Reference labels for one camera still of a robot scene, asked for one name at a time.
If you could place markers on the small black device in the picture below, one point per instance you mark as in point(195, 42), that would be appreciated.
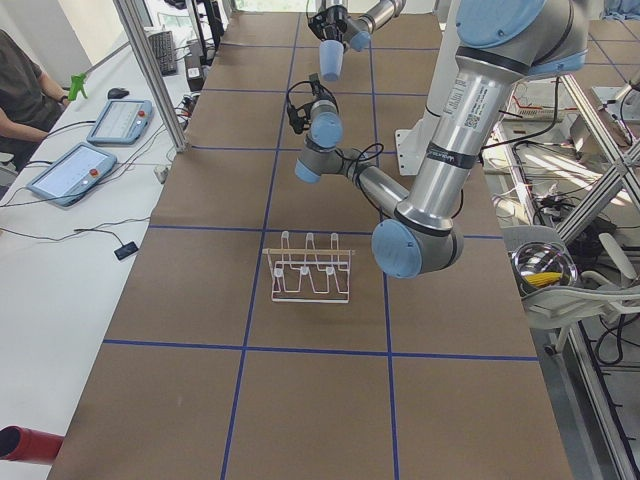
point(126, 250)

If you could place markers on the black box with label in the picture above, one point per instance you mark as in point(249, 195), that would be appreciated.
point(195, 75)

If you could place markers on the aluminium frame post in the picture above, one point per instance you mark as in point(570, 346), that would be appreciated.
point(132, 24)

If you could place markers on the far blue teach pendant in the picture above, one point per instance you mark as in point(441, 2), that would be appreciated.
point(121, 122)

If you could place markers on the steel bowl with corn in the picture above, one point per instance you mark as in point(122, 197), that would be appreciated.
point(538, 265)

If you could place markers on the near blue teach pendant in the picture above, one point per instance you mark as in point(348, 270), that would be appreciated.
point(70, 177)

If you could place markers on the white wire cup holder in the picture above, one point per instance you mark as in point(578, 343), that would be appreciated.
point(310, 273)

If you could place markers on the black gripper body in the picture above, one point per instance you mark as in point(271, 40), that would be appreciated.
point(336, 26)

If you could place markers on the red cylinder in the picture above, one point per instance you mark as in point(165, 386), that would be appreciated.
point(29, 446)

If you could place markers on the light blue plastic cup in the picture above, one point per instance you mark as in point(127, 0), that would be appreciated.
point(331, 54)

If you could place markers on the black computer mouse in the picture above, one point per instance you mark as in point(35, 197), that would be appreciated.
point(117, 93)

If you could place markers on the black keyboard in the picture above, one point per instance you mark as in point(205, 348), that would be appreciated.
point(163, 49)

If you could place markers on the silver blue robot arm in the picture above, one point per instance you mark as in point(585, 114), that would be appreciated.
point(499, 44)
point(360, 28)

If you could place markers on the blue teach pendant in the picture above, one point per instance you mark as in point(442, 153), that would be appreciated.
point(70, 177)
point(121, 122)

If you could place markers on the seated person in grey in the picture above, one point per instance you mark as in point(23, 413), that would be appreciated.
point(31, 103)

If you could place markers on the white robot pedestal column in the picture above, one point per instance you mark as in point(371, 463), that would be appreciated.
point(411, 144)

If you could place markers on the green plastic clamp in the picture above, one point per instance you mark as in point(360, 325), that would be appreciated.
point(77, 86)

